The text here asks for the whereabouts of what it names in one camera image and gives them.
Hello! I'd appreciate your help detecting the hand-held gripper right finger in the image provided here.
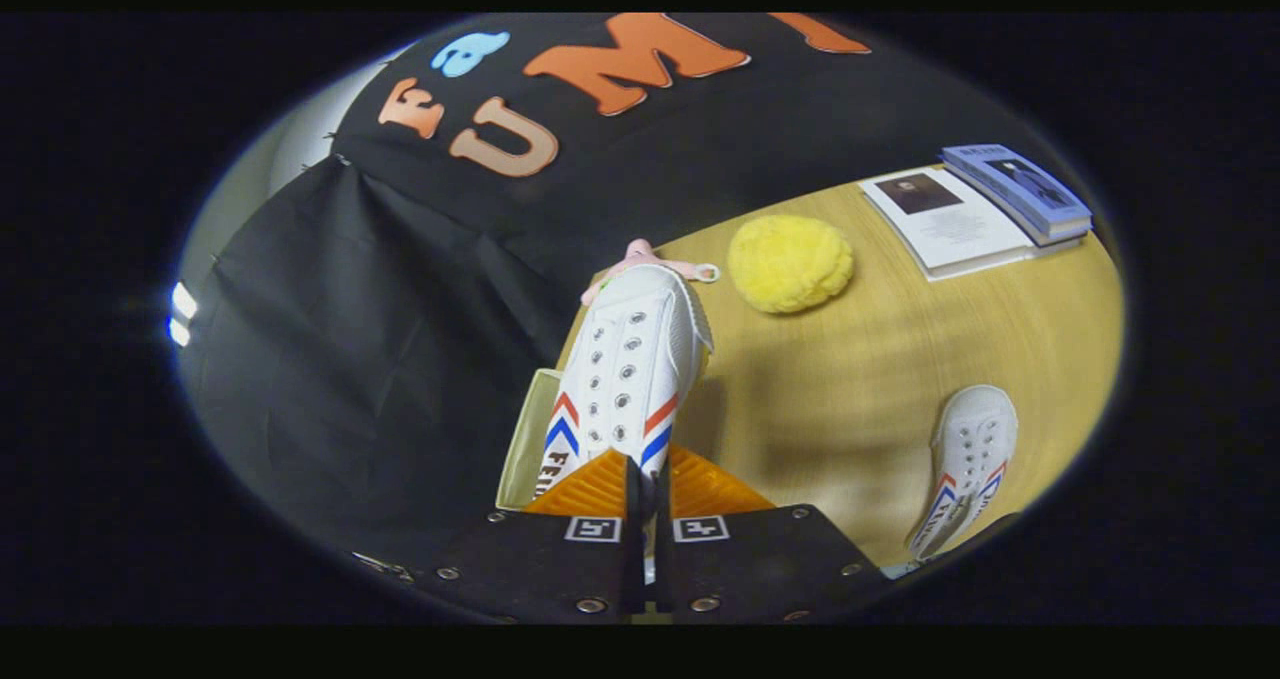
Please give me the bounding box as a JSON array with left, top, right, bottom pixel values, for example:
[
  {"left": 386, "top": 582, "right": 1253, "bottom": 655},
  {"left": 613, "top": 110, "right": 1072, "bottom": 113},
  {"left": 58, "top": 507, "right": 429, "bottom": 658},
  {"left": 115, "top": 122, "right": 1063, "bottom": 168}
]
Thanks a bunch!
[{"left": 655, "top": 446, "right": 891, "bottom": 622}]

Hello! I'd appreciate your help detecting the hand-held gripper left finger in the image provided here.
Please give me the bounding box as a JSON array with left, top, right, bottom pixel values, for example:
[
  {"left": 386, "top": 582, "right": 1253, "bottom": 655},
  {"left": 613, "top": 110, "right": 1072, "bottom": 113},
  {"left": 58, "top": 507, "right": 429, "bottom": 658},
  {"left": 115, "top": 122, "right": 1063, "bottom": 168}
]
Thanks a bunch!
[{"left": 425, "top": 449, "right": 647, "bottom": 625}]

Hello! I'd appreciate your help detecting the brown cardboard storage box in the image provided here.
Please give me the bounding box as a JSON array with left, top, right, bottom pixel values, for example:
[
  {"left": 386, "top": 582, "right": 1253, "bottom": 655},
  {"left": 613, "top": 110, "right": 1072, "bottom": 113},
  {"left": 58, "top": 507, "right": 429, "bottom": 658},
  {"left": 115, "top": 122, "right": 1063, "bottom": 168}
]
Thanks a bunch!
[{"left": 496, "top": 367, "right": 563, "bottom": 513}]

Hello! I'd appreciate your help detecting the white canvas shoe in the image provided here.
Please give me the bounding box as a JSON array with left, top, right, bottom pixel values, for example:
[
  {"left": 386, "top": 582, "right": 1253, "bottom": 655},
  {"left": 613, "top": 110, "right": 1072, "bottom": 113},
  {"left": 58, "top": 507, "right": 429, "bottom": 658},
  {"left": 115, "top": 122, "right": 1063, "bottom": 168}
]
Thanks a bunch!
[
  {"left": 535, "top": 264, "right": 716, "bottom": 586},
  {"left": 905, "top": 384, "right": 1020, "bottom": 563}
]

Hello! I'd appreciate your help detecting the white open book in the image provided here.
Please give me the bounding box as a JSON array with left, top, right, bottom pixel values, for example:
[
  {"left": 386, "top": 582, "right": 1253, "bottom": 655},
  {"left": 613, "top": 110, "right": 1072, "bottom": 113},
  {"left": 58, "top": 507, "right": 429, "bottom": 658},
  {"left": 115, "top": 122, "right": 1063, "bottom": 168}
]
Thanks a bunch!
[{"left": 858, "top": 166, "right": 1083, "bottom": 283}]

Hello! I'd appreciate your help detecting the pink and green plush toy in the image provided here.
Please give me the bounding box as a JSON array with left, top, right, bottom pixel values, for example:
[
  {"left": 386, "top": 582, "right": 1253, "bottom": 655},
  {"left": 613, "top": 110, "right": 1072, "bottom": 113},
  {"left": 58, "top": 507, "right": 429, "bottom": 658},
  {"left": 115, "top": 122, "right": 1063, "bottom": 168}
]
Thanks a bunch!
[{"left": 581, "top": 239, "right": 722, "bottom": 306}]

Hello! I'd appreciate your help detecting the yellow plush bun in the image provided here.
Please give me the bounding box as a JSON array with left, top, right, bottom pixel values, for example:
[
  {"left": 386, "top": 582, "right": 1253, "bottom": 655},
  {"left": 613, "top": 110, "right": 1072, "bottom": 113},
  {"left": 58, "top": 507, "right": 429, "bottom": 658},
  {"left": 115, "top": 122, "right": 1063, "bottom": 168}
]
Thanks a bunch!
[{"left": 727, "top": 214, "right": 856, "bottom": 315}]

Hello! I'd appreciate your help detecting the blue book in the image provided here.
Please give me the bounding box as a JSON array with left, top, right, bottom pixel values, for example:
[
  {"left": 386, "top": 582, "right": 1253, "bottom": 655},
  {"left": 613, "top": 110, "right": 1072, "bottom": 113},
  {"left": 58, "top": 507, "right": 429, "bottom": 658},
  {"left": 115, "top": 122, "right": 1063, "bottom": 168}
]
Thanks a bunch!
[{"left": 940, "top": 143, "right": 1094, "bottom": 240}]

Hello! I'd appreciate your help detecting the pale grey book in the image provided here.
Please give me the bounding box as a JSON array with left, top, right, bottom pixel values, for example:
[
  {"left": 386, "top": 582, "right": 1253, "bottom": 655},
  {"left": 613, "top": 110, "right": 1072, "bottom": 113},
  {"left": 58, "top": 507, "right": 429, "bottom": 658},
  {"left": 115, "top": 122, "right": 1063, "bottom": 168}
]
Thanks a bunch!
[{"left": 1030, "top": 221, "right": 1094, "bottom": 250}]

